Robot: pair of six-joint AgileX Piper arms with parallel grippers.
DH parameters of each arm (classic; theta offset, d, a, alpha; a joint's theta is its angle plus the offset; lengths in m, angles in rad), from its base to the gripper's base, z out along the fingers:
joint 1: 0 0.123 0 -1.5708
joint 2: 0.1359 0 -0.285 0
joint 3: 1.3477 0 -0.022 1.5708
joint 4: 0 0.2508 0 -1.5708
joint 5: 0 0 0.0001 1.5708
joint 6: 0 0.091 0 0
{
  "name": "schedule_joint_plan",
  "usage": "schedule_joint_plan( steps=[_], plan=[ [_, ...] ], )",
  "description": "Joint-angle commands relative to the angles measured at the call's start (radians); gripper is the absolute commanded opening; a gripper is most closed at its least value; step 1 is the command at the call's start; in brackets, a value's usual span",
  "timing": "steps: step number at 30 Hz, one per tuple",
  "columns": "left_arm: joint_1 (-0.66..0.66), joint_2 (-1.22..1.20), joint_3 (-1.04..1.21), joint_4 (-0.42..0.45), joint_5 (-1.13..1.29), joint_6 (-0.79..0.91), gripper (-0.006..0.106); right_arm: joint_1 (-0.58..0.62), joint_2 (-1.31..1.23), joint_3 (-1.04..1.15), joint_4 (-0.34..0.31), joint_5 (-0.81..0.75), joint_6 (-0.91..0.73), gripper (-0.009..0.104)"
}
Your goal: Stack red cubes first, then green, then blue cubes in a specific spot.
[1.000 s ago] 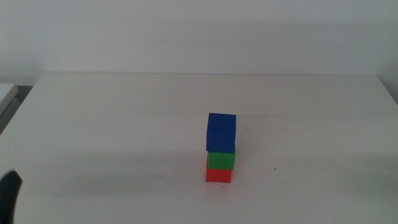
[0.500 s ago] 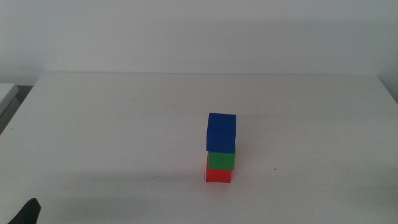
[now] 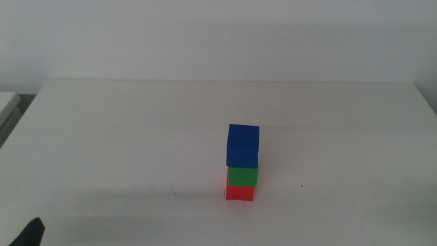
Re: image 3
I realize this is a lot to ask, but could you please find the white side table top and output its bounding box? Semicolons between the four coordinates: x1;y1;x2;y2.
0;91;21;126

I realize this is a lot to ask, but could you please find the blue cube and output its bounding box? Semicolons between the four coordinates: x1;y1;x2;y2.
225;123;260;169

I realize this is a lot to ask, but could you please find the red cube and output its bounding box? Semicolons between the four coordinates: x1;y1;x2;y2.
225;174;255;202

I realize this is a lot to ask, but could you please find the green cube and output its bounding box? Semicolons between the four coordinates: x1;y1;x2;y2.
227;165;259;188

